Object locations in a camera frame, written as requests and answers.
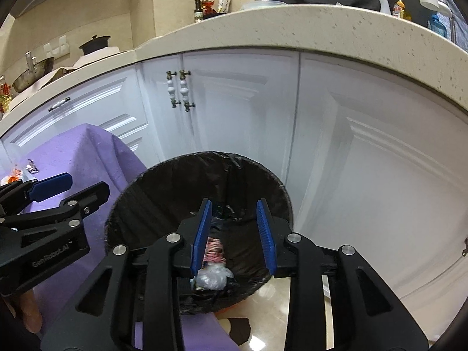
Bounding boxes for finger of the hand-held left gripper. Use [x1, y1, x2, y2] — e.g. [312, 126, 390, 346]
[0, 182, 110, 240]
[0, 173, 74, 217]

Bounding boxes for person's left forearm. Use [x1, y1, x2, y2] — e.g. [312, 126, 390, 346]
[0, 292, 42, 351]

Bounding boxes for steel wok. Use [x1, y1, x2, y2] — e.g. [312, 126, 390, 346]
[12, 56, 55, 94]

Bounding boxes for white rice cooker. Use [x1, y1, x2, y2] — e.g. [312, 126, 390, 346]
[239, 0, 288, 11]

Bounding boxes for black trash bin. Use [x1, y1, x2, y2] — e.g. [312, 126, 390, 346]
[104, 151, 293, 316]

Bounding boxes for cluster of condiment bottles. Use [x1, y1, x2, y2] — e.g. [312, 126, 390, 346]
[0, 76, 13, 116]

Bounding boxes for white cabinet drawer front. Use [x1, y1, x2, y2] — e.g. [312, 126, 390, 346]
[0, 65, 149, 147]
[99, 115, 161, 176]

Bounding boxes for yellow pump bottle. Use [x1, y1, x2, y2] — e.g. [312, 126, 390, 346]
[391, 0, 412, 21]

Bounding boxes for crumpled clear plastic wad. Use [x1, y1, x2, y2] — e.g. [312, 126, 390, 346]
[195, 265, 235, 291]

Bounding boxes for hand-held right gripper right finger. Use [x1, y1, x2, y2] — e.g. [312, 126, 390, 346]
[256, 199, 429, 351]

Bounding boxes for red white striped wrapper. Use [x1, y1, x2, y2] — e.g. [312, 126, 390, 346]
[205, 237, 228, 266]

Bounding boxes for purple tablecloth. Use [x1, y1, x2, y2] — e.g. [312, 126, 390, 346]
[0, 123, 242, 351]

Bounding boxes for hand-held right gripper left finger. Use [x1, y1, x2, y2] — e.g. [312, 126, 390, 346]
[40, 198, 213, 351]

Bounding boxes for orange wrapper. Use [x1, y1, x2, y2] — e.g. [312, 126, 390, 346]
[0, 168, 24, 187]

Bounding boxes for black lidded pot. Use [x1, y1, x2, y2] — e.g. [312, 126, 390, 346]
[78, 35, 111, 56]

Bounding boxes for beige stone kitchen counter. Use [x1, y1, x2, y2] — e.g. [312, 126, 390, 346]
[0, 3, 468, 134]

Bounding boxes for white cabinet door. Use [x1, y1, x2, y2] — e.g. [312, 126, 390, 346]
[292, 53, 468, 340]
[137, 53, 200, 171]
[182, 49, 302, 222]

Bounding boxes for blue bottle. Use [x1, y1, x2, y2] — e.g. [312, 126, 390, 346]
[428, 14, 450, 39]

